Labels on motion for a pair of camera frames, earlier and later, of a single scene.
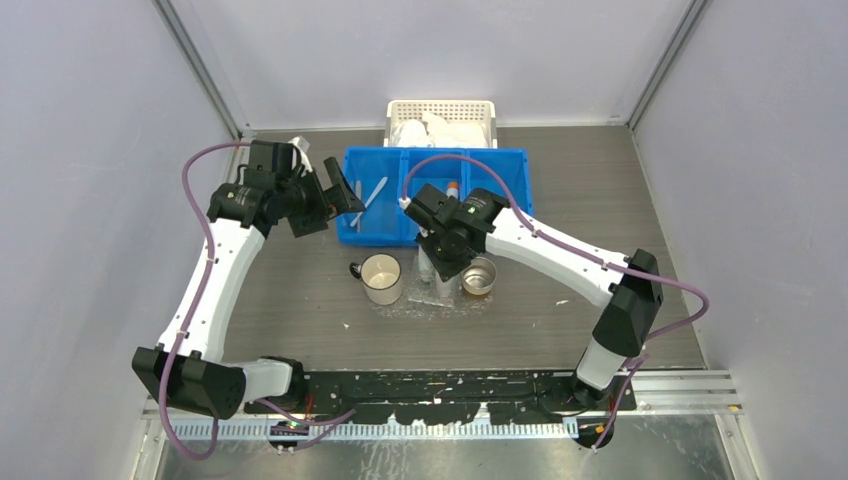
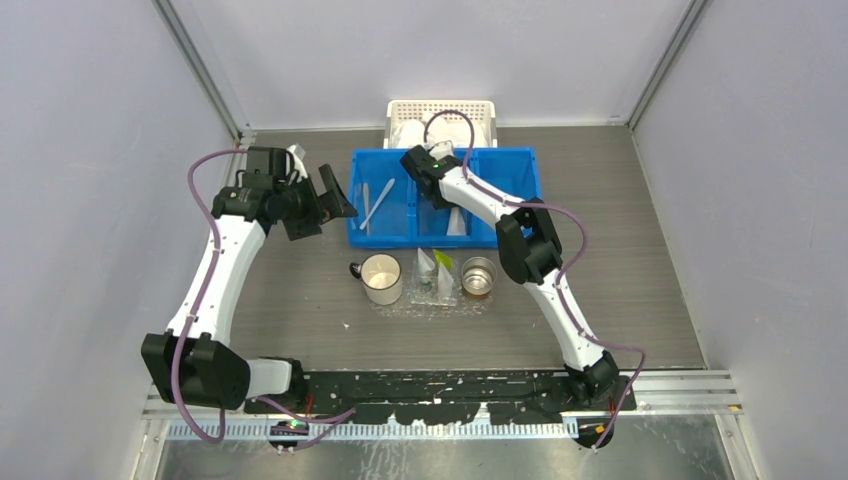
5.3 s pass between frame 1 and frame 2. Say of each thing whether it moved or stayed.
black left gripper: stayed
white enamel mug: stayed
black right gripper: moved
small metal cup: stayed
